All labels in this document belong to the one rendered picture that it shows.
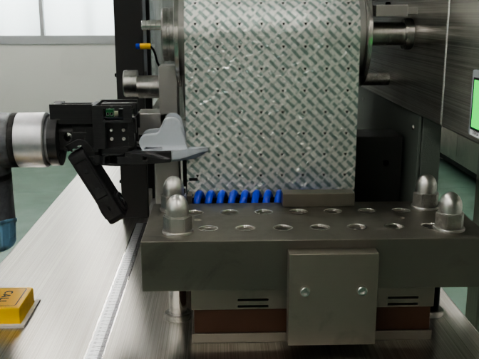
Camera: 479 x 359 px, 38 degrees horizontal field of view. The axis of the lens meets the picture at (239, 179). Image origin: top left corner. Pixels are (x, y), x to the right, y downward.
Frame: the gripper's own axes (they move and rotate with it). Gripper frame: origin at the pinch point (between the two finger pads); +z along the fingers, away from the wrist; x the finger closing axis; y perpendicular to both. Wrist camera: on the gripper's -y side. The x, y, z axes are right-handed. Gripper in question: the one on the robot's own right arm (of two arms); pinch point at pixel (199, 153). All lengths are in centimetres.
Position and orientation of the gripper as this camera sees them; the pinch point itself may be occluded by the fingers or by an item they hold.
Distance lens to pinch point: 95.2
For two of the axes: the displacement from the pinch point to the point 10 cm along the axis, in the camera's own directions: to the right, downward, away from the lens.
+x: -0.3, -2.3, 9.7
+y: 0.0, -9.7, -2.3
